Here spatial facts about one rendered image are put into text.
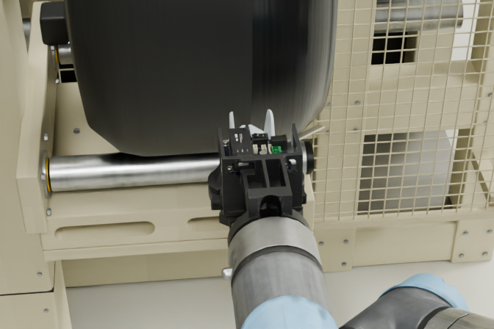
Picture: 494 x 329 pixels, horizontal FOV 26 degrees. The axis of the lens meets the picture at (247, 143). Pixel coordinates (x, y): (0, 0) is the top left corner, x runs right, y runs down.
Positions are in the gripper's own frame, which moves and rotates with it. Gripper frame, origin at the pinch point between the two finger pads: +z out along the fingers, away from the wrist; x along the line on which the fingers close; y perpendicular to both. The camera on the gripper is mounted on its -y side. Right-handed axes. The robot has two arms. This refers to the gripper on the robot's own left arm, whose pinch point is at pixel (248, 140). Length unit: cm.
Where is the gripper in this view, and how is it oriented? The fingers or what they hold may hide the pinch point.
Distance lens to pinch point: 107.3
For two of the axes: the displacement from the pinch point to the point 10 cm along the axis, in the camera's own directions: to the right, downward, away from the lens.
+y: -0.1, -8.4, -5.5
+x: -10.0, 0.6, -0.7
